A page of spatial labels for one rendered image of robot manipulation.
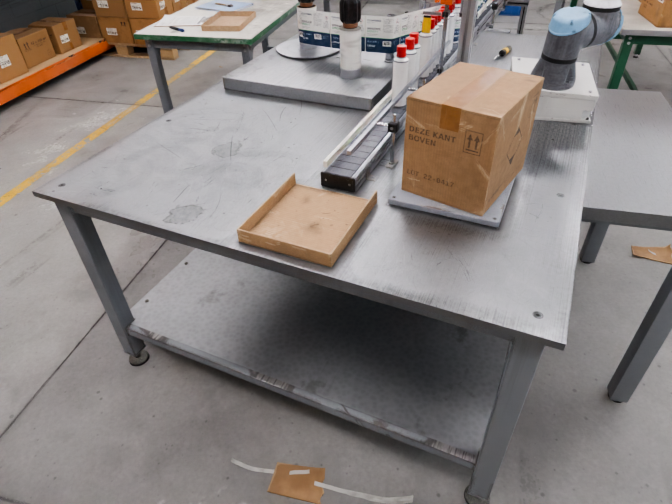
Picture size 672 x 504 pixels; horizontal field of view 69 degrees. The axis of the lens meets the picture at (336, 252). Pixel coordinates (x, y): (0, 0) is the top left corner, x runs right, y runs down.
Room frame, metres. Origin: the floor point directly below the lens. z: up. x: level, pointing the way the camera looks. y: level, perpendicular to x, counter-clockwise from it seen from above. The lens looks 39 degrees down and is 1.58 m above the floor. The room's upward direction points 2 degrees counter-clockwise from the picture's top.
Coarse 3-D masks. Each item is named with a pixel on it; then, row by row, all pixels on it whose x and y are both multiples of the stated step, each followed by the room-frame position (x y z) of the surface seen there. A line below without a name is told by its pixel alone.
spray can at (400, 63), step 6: (402, 48) 1.67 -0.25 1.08; (396, 54) 1.68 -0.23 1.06; (402, 54) 1.67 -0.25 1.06; (396, 60) 1.67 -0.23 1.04; (402, 60) 1.66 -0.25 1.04; (408, 60) 1.67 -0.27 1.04; (396, 66) 1.67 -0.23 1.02; (402, 66) 1.66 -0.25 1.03; (396, 72) 1.67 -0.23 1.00; (402, 72) 1.66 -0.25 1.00; (396, 78) 1.66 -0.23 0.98; (402, 78) 1.66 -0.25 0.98; (396, 84) 1.66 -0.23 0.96; (402, 84) 1.66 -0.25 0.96; (396, 90) 1.66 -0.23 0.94; (402, 102) 1.66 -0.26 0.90
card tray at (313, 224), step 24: (288, 192) 1.20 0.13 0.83; (312, 192) 1.19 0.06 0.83; (336, 192) 1.19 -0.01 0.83; (264, 216) 1.08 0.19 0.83; (288, 216) 1.08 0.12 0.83; (312, 216) 1.07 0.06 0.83; (336, 216) 1.07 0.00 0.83; (360, 216) 1.03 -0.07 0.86; (240, 240) 0.98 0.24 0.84; (264, 240) 0.95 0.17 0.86; (288, 240) 0.97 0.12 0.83; (312, 240) 0.97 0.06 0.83; (336, 240) 0.96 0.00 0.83
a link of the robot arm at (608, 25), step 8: (584, 0) 1.77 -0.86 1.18; (592, 0) 1.73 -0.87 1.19; (600, 0) 1.71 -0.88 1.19; (608, 0) 1.70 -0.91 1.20; (616, 0) 1.71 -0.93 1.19; (592, 8) 1.71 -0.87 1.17; (600, 8) 1.69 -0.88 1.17; (608, 8) 1.69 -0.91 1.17; (616, 8) 1.69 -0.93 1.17; (600, 16) 1.69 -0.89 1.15; (608, 16) 1.69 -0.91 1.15; (616, 16) 1.70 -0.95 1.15; (600, 24) 1.68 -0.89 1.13; (608, 24) 1.69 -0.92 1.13; (616, 24) 1.71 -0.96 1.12; (600, 32) 1.68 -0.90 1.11; (608, 32) 1.69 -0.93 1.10; (616, 32) 1.71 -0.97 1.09; (600, 40) 1.69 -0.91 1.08; (608, 40) 1.71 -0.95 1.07
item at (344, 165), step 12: (456, 48) 2.31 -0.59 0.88; (444, 60) 2.15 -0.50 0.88; (420, 84) 1.88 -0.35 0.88; (384, 108) 1.66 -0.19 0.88; (396, 108) 1.66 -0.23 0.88; (372, 120) 1.56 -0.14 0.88; (384, 120) 1.56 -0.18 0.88; (396, 120) 1.56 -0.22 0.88; (360, 132) 1.47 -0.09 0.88; (372, 132) 1.47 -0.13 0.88; (384, 132) 1.47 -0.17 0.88; (360, 144) 1.39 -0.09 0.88; (372, 144) 1.39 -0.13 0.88; (348, 156) 1.31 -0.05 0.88; (360, 156) 1.31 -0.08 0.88; (336, 168) 1.25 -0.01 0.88; (348, 168) 1.24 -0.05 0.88
